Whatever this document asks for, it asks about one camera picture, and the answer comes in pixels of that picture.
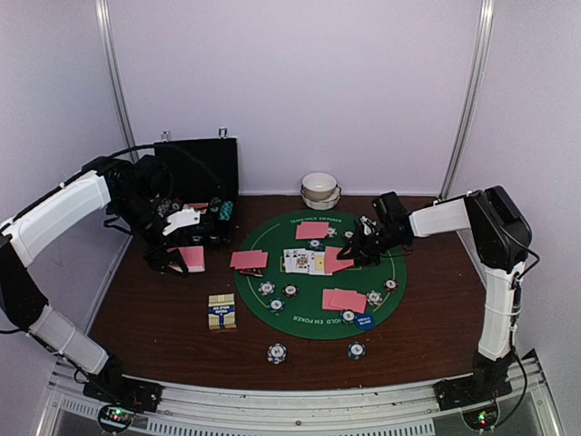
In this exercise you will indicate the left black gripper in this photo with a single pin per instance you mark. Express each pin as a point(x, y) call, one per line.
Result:
point(157, 260)

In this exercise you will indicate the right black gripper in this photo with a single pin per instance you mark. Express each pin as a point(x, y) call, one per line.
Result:
point(359, 250)

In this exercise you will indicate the red-backed card deck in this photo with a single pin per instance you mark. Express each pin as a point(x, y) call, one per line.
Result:
point(194, 258)

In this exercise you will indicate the green blue chip top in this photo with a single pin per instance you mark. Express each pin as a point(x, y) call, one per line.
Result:
point(316, 245)

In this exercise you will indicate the red card top player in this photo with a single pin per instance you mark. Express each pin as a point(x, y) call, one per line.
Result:
point(312, 230)

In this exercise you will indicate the red card player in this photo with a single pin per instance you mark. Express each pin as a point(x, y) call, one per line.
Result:
point(327, 297)
point(312, 230)

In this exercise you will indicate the king of clubs card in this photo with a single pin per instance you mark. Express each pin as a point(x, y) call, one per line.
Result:
point(300, 261)

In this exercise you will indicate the red card bottom player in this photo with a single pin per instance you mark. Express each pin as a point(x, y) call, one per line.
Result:
point(327, 297)

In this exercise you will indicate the green blue chip bottom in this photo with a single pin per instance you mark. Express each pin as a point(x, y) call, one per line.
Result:
point(348, 317)

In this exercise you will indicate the blue small blind button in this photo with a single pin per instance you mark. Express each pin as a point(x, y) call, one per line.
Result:
point(365, 322)

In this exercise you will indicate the single red-backed card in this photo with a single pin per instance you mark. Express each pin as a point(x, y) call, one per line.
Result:
point(245, 261)

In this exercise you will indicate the red black all-in triangle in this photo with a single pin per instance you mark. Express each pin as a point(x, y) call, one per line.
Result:
point(251, 272)

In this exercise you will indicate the blue tan ten chip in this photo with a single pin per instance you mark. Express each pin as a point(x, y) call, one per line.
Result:
point(267, 288)

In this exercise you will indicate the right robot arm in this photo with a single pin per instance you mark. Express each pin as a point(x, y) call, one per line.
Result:
point(502, 237)

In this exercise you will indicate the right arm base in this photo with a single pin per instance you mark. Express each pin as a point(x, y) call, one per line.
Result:
point(462, 392)

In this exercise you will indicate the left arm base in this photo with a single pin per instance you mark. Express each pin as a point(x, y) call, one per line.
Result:
point(134, 395)

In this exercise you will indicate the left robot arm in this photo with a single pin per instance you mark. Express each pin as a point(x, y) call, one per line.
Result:
point(126, 190)

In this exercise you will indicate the white lower bowl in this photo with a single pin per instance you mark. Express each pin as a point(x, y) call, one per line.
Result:
point(322, 205)

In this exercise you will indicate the tan blue chips in case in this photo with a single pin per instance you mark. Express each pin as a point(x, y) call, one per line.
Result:
point(164, 208)

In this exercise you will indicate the card pack in case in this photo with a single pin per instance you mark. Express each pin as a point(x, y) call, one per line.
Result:
point(200, 207)

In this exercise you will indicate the white ceramic bowl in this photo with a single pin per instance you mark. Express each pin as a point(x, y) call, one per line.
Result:
point(318, 186)

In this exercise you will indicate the black poker chip case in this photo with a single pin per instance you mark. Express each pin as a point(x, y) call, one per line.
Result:
point(195, 171)

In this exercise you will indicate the green blue chips in case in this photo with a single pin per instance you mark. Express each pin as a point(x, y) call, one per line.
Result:
point(215, 205)

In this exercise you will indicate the teal chips in case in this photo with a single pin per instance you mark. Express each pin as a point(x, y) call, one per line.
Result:
point(226, 211)

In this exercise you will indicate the gold blue card box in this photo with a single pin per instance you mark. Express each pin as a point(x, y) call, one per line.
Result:
point(221, 312)

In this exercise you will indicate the round green poker mat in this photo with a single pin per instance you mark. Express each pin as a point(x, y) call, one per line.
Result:
point(303, 316)

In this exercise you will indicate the green blue chip stack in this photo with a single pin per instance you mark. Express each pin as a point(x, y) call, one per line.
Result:
point(356, 350)

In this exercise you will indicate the blue tan chip stack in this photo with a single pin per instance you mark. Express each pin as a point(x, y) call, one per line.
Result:
point(276, 353)

